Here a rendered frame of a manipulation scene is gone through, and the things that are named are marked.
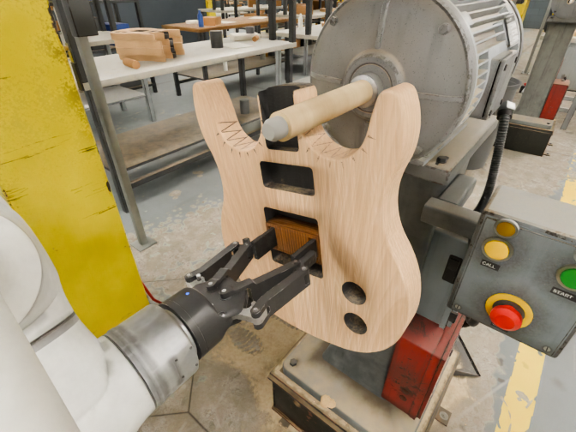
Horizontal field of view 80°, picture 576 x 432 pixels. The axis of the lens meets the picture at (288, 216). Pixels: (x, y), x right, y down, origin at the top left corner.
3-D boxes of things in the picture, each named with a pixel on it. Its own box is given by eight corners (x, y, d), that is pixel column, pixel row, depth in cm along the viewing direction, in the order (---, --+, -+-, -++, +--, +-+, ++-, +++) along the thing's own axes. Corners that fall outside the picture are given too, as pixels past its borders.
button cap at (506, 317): (490, 308, 54) (500, 290, 52) (519, 321, 52) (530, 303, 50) (484, 324, 51) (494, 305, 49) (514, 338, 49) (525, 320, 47)
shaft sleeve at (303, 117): (367, 75, 47) (376, 97, 47) (348, 86, 49) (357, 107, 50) (282, 106, 35) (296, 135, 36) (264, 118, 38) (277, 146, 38)
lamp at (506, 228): (490, 232, 48) (497, 215, 46) (514, 241, 46) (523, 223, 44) (489, 235, 47) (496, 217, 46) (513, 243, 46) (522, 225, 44)
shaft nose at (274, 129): (281, 111, 35) (291, 133, 36) (267, 121, 37) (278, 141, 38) (268, 117, 34) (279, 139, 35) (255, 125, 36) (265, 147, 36)
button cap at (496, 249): (483, 249, 50) (490, 233, 48) (507, 258, 49) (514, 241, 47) (481, 254, 49) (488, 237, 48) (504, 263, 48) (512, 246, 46)
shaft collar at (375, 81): (375, 65, 47) (388, 96, 48) (350, 81, 51) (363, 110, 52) (369, 68, 46) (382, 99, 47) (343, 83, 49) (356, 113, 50)
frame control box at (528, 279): (449, 250, 80) (485, 146, 65) (559, 293, 69) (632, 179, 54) (406, 316, 64) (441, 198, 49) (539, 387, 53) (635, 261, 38)
